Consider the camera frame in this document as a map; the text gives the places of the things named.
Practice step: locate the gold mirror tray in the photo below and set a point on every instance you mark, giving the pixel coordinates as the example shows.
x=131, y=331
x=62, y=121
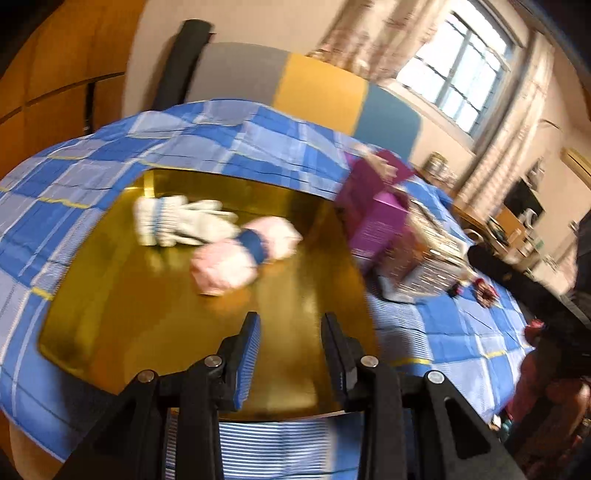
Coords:
x=138, y=318

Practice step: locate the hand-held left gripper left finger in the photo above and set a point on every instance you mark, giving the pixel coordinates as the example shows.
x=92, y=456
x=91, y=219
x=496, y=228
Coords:
x=244, y=362

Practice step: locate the barred window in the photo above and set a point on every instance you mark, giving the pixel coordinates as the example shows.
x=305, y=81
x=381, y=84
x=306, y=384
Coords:
x=461, y=69

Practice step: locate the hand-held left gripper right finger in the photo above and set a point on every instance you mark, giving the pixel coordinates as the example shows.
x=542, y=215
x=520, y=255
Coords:
x=335, y=364

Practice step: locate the white knit glove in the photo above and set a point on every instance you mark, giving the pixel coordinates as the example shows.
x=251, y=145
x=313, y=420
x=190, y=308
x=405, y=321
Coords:
x=171, y=221

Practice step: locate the black padded post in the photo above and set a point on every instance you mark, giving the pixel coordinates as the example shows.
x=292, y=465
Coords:
x=182, y=64

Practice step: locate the tins on nightstand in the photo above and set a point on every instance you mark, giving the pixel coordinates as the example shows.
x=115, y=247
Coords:
x=438, y=170

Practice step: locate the wall air conditioner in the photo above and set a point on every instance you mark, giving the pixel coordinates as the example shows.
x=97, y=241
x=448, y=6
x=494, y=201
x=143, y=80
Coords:
x=578, y=161

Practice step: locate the wooden wardrobe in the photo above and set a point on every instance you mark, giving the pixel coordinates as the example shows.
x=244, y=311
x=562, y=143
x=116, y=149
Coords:
x=51, y=69

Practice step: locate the purple cardboard box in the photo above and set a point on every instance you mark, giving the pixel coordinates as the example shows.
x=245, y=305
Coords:
x=374, y=221

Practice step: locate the grey yellow blue headboard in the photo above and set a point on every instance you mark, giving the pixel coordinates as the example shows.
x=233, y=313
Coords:
x=318, y=92

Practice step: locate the black monitor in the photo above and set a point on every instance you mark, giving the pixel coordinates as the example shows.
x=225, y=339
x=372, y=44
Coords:
x=521, y=198

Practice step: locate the blue plaid bedsheet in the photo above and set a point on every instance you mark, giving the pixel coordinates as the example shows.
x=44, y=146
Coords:
x=277, y=143

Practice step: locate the beige patterned curtain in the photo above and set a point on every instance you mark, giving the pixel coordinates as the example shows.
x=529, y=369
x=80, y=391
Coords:
x=369, y=37
x=512, y=129

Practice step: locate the glittery gold tissue box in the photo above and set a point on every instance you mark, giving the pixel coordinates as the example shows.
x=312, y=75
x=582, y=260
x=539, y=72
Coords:
x=434, y=265

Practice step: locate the wooden desk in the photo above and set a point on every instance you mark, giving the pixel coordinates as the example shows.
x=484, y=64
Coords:
x=503, y=235

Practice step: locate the small white fan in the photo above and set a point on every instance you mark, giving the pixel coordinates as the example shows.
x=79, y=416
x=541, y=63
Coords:
x=528, y=218

